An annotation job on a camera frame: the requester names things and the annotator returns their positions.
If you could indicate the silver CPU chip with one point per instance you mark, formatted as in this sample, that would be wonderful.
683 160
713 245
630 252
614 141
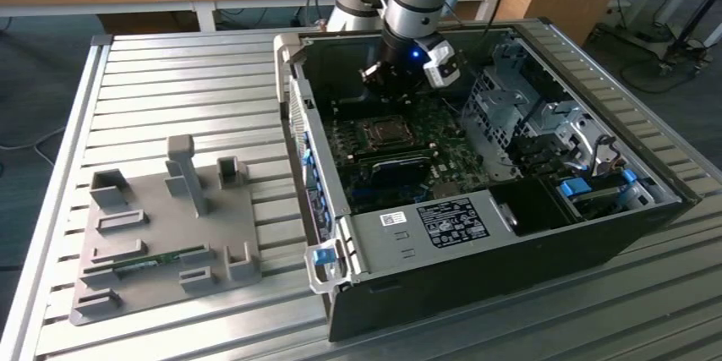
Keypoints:
388 128

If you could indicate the silver metal drive cage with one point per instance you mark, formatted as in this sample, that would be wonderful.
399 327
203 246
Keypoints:
499 107

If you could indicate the green motherboard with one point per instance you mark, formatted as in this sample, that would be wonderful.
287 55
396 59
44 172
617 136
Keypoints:
451 154

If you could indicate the black graphics card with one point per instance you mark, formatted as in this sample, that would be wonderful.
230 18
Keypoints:
400 173

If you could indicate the silver chipset heatsink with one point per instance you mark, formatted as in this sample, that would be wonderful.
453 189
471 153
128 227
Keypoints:
447 190

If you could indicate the grey power supply unit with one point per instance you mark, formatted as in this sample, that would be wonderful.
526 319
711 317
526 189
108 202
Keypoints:
388 247

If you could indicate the blue disk carrier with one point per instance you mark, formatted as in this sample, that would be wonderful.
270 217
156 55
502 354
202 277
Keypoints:
629 181
574 188

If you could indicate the blue case latch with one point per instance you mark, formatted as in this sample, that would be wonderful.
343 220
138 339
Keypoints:
323 257

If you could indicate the open black PC case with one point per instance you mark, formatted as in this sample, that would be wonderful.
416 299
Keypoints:
507 276

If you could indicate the grey parts rack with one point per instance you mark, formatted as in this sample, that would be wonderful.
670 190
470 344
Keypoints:
163 225

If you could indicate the green RAM stick on rack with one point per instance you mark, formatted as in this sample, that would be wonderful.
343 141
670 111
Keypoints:
166 257

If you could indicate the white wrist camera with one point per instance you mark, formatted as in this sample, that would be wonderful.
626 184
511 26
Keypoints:
444 65

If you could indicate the black plastic bracket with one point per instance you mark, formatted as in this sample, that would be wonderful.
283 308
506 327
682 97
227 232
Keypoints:
535 151

